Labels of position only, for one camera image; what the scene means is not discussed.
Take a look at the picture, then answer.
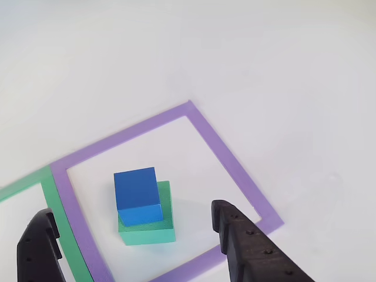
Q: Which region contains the purple square frame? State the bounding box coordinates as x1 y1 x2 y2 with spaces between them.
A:
49 99 285 282

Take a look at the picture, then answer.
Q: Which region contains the small blue block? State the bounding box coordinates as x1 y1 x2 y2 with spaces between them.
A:
113 166 165 227

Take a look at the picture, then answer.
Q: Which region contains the green square frame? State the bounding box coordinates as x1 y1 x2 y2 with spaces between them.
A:
0 166 96 282

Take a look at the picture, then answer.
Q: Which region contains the green block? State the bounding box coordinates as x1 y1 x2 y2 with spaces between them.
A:
117 180 177 247

